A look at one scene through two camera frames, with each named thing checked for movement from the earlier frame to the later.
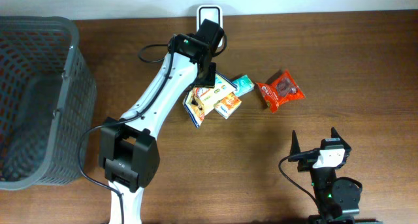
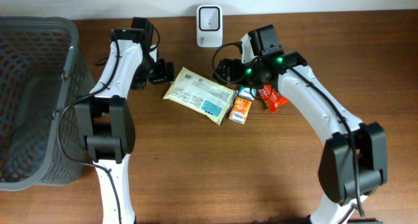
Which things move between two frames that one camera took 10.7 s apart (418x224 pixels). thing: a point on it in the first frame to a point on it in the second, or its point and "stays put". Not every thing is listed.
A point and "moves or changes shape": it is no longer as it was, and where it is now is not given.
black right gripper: x=307 y=159 to x=236 y=64
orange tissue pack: x=227 y=106 to x=240 y=110
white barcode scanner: x=213 y=12 stays put
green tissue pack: x=244 y=84 moves or changes shape
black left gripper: x=211 y=81 to x=162 y=74
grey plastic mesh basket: x=48 y=100 stays put
